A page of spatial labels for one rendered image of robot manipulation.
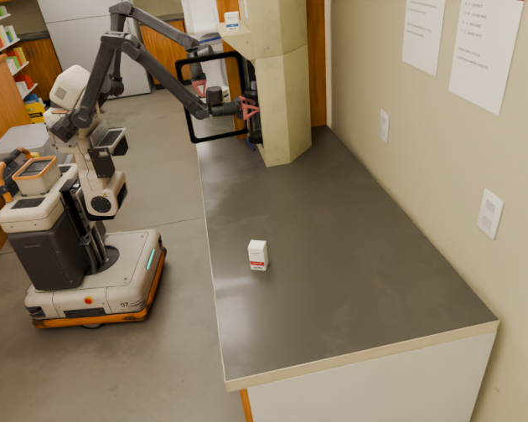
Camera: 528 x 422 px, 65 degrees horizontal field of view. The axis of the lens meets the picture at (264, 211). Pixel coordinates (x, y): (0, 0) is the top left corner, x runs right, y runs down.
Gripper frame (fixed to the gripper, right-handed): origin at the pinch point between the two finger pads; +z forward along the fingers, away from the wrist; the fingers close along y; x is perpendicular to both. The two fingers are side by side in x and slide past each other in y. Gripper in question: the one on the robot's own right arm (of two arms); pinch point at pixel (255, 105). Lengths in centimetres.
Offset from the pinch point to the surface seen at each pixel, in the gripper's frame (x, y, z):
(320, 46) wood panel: -18.4, 23.1, 36.5
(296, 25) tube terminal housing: -33.0, -6.0, 17.0
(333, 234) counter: 23, -71, 13
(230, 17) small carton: -37.6, -5.4, -8.7
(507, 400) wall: 46, -125, 46
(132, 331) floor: 123, -4, -78
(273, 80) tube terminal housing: -14.3, -14.0, 5.7
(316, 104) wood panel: 9.8, 23.0, 35.2
